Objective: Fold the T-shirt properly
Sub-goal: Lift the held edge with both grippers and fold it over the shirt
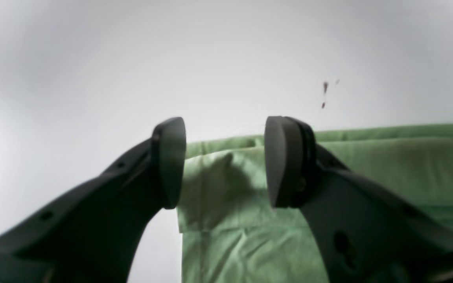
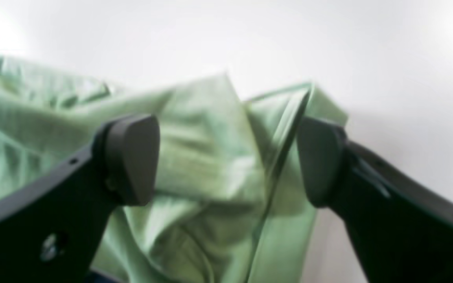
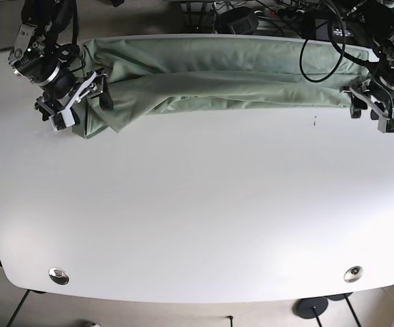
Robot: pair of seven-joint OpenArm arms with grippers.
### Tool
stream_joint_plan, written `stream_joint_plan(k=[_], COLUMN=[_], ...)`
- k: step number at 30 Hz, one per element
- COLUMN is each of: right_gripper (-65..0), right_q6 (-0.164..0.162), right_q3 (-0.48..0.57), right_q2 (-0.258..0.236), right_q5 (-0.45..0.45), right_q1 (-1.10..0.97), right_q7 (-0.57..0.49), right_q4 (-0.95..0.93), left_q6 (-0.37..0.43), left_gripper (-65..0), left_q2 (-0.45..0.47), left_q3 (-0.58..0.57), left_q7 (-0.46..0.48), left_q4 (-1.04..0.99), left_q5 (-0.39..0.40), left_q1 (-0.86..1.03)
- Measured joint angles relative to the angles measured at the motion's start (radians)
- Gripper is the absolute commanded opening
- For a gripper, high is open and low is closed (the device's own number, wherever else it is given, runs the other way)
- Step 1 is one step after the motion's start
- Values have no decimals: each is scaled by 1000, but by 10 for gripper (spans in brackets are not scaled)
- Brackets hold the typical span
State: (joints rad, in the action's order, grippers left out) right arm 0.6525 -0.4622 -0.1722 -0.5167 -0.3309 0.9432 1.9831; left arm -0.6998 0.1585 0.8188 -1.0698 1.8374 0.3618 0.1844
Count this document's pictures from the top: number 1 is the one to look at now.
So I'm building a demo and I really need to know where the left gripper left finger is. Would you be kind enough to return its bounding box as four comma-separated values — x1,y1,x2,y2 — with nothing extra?
0,118,187,283

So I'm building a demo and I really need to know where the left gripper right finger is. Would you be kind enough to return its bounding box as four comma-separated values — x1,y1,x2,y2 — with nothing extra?
264,116,453,283

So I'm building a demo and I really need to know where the green polo shirt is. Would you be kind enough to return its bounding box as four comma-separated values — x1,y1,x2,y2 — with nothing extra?
177,124,453,283

